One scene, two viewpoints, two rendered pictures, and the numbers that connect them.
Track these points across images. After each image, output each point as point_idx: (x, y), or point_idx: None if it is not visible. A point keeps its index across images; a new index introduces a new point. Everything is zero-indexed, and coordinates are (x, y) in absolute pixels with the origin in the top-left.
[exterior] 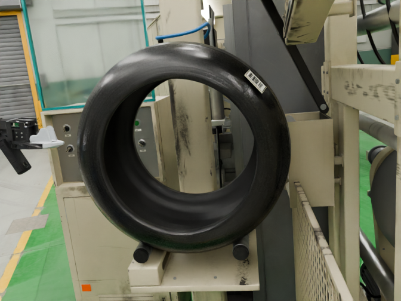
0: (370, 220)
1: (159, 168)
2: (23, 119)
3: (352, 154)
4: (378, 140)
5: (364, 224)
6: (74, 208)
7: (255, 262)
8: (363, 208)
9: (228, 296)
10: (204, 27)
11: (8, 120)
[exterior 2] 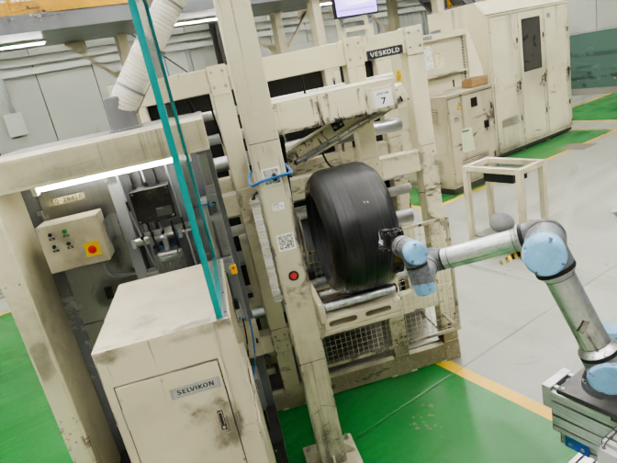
0: (50, 419)
1: (240, 328)
2: (386, 230)
3: None
4: None
5: (56, 423)
6: (263, 432)
7: None
8: (7, 430)
9: (271, 419)
10: (5, 204)
11: (397, 228)
